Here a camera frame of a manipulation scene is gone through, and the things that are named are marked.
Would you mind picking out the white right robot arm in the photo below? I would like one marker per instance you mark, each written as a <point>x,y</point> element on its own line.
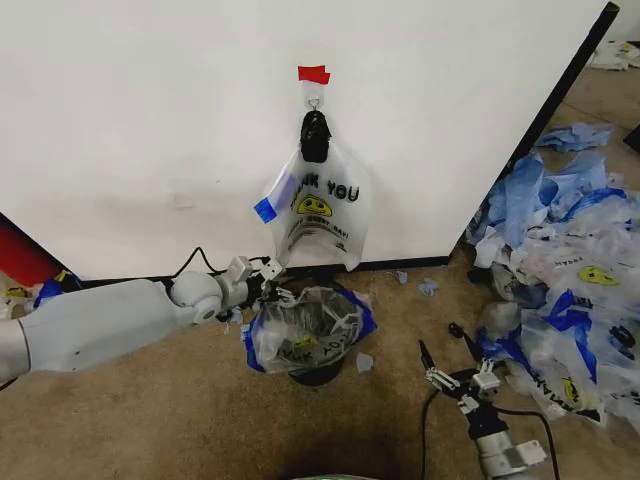
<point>505,450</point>

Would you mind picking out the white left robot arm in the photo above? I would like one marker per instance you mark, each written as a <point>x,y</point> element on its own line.
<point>100,320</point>

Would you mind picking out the white plastic bags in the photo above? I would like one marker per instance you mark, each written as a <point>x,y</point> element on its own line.
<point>617,55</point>

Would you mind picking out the small black clip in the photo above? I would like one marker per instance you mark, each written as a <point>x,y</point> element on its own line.
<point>455,329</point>

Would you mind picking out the crumpled blue plastic bags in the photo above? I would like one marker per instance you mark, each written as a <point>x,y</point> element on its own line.
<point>550,200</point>

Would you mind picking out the crumpled bag with yellow print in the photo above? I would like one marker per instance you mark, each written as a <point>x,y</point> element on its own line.
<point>45,292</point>

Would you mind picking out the clear bag with yellow smiley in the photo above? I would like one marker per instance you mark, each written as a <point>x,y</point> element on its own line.
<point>590,277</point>

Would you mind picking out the blue plastic scrap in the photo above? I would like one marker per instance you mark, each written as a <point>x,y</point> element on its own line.
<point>427,289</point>
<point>401,277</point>
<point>365,362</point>

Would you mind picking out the thank you plastic bag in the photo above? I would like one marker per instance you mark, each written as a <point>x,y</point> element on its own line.
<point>330,220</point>

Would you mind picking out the clear wall hook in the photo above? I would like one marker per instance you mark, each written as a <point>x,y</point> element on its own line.
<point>313,99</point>

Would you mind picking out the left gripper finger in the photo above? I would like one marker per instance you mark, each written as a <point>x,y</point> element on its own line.
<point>281,288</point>
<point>287,301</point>

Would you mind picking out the clear bag with thank print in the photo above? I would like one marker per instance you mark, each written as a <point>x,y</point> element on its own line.
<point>575,395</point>

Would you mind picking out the black binder clip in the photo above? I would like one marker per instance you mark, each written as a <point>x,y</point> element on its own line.
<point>315,137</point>

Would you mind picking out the red tape strip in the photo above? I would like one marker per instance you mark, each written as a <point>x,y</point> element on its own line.
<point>313,75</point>

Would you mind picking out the black flat object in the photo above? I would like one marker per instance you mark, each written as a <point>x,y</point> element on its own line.
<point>632,137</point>

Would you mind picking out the crumpled blue plastic sheet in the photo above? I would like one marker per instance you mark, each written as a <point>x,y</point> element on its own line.
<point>575,137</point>

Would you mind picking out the red panel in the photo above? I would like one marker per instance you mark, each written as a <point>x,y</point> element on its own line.
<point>25,255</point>

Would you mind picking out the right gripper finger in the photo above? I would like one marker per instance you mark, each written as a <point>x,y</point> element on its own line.
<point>487,364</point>
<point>442,382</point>

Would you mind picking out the blue tape strip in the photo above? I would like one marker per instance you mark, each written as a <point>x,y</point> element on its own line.
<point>272,202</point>

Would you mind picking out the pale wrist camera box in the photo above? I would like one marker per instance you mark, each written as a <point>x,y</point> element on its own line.
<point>485,382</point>
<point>272,269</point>

